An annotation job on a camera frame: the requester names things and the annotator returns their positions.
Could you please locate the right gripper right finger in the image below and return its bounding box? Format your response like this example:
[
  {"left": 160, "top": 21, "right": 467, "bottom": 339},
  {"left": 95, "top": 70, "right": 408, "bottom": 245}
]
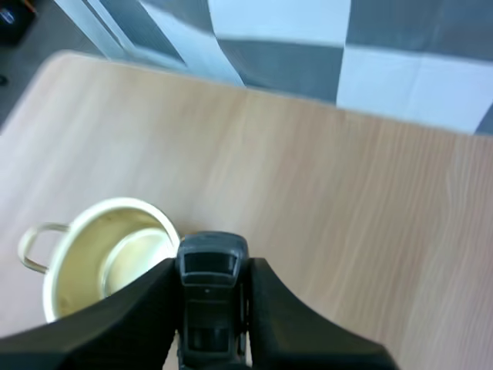
[{"left": 246, "top": 257, "right": 401, "bottom": 370}]

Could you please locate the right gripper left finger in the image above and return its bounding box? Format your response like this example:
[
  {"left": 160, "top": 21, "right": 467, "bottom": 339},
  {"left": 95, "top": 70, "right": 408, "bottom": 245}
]
[{"left": 0, "top": 257, "right": 183, "bottom": 370}]

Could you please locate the small grey toy car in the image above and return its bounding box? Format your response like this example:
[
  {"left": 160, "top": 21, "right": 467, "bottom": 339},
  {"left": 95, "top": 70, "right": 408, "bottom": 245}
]
[{"left": 175, "top": 230, "right": 251, "bottom": 370}]

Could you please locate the checked cloth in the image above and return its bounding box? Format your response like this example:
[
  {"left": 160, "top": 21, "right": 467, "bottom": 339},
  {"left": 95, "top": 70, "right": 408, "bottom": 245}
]
[{"left": 53, "top": 0, "right": 493, "bottom": 136}]

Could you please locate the gold-coloured pot with two handles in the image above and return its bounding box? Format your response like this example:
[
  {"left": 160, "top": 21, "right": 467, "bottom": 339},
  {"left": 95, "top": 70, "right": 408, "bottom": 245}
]
[{"left": 18, "top": 197, "right": 182, "bottom": 324}]

